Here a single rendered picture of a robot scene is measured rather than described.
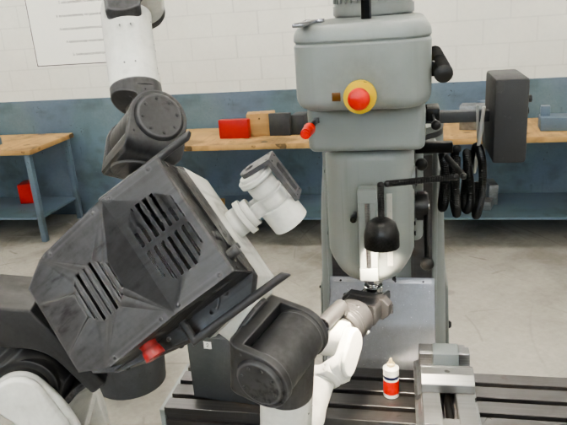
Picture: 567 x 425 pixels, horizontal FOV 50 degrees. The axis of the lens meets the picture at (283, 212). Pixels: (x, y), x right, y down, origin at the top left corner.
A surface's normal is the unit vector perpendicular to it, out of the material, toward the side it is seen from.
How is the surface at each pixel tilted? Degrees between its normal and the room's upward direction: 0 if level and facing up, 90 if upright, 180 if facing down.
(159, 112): 61
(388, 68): 90
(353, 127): 90
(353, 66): 90
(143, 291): 74
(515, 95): 90
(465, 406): 0
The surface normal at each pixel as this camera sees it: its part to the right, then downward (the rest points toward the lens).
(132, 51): 0.09, -0.23
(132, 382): 0.37, 0.33
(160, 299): -0.38, 0.05
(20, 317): 0.14, 0.30
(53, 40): -0.19, 0.33
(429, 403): -0.07, -0.95
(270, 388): -0.48, 0.43
